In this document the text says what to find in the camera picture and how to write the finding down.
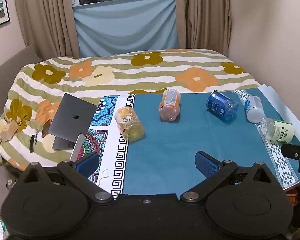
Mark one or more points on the grey laptop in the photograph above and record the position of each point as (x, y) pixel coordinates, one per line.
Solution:
(73, 120)

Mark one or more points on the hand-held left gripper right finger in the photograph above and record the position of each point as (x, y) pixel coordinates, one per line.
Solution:
(207, 164)

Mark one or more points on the white plastic stand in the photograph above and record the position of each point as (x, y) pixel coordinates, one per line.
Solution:
(77, 146)

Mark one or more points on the beige paper tag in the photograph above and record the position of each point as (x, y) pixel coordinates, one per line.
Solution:
(9, 129)

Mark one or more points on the red container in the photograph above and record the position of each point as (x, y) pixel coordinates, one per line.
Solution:
(292, 196)

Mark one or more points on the white bottle blue label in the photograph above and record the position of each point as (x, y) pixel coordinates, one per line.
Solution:
(254, 108)

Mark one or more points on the teal patterned tablecloth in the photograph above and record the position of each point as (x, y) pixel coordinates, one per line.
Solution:
(165, 145)

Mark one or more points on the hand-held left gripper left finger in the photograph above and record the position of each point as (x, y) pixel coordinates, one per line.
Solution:
(86, 164)

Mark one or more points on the beige curtain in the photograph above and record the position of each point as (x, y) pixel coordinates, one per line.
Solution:
(45, 17)
(202, 15)

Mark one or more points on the orange-pink drink bottle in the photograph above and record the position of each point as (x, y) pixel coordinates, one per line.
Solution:
(169, 104)

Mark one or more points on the light blue hanging cloth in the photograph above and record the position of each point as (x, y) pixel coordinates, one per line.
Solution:
(126, 25)

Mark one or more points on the yellow-labelled clear bottle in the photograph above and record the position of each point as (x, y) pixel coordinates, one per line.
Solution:
(129, 123)

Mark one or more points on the floral striped blanket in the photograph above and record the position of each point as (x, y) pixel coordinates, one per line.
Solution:
(140, 76)

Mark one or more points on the dark smartphone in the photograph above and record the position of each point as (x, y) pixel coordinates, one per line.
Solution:
(46, 128)

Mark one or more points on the black clamp mount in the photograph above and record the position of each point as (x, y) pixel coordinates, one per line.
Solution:
(296, 153)

